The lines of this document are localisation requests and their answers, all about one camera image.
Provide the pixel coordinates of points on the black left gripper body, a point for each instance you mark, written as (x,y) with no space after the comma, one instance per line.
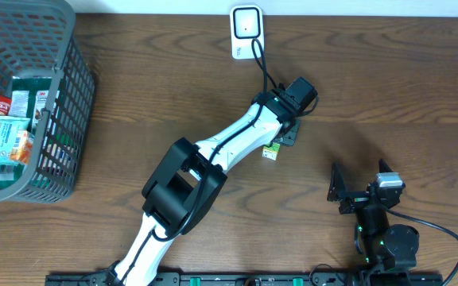
(293,136)

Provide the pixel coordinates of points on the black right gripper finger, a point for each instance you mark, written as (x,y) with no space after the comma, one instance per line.
(383,167)
(337,189)

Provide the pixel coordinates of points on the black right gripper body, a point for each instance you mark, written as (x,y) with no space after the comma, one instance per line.
(355,200)

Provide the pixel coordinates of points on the green yellow juice carton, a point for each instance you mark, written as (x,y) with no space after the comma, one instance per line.
(271,150)

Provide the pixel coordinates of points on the small orange box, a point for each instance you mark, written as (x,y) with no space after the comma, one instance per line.
(22,149)

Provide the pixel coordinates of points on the mint green wipes pack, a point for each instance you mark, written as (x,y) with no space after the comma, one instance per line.
(9,127)

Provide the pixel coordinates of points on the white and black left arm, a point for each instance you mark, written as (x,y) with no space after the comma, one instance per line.
(190,176)

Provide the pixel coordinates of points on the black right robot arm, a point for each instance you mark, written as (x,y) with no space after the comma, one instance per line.
(390,250)

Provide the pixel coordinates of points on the white barcode scanner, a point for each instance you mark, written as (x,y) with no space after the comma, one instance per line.
(246,24)

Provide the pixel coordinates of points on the green 3M package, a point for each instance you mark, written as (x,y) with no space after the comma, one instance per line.
(28,99)

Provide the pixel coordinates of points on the dark grey plastic mesh basket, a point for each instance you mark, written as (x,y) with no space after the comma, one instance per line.
(37,40)

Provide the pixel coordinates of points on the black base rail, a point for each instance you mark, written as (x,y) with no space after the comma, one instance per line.
(321,278)

